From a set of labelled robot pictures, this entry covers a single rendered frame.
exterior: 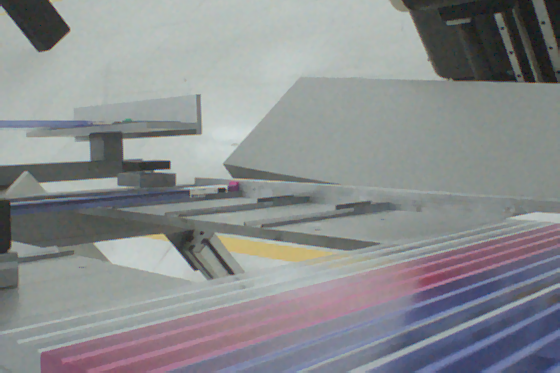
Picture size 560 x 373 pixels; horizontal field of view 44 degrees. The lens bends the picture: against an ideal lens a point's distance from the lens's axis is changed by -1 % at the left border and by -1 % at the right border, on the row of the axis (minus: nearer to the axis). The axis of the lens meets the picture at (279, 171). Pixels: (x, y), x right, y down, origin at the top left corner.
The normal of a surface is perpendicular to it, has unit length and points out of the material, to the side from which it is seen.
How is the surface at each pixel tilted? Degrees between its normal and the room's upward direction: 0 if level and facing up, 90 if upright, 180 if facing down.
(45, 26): 90
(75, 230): 90
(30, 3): 90
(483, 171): 0
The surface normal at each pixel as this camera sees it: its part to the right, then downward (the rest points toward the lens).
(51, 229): 0.74, 0.04
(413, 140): -0.46, -0.71
